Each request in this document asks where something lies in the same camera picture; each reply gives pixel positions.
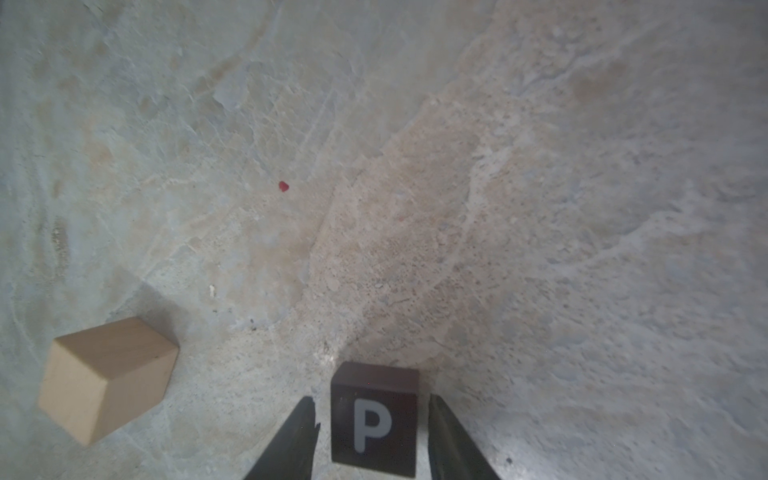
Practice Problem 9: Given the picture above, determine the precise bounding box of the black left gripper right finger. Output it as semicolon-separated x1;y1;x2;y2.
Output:
428;394;500;480

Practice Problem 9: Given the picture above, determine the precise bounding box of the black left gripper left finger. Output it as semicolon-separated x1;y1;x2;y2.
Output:
244;396;321;480

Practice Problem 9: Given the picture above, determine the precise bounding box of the dark brown P block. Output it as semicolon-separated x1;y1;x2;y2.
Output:
330;361;419;478

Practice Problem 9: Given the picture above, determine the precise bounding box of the plain wooden cube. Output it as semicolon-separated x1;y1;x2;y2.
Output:
38;317;179;446

